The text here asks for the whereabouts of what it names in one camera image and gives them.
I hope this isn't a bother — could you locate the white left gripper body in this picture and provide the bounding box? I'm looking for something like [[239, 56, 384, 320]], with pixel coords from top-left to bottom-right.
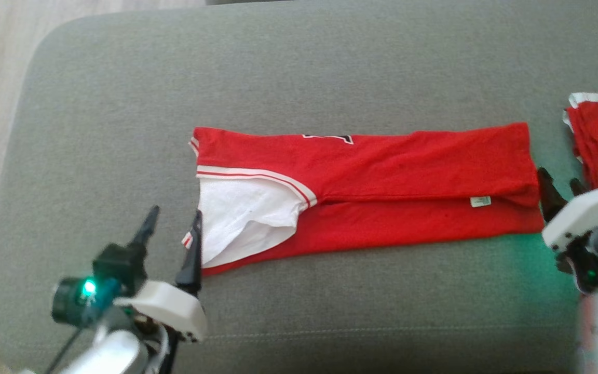
[[114, 280, 209, 344]]

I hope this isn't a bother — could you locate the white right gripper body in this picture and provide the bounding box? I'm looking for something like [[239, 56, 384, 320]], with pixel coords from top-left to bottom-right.
[[541, 186, 598, 292]]

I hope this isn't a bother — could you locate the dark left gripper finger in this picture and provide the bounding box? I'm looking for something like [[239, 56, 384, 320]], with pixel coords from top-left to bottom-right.
[[130, 205, 160, 250], [175, 209, 205, 296]]

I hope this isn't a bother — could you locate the red and white jersey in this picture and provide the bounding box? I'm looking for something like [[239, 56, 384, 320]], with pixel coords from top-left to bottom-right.
[[182, 122, 546, 277]]

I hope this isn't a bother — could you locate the grey sofa seat cushion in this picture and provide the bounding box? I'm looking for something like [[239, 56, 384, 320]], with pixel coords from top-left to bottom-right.
[[0, 0, 598, 374]]

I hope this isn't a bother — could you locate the black cable with teal plug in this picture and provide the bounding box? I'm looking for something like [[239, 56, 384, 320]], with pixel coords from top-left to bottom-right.
[[44, 326, 84, 374]]

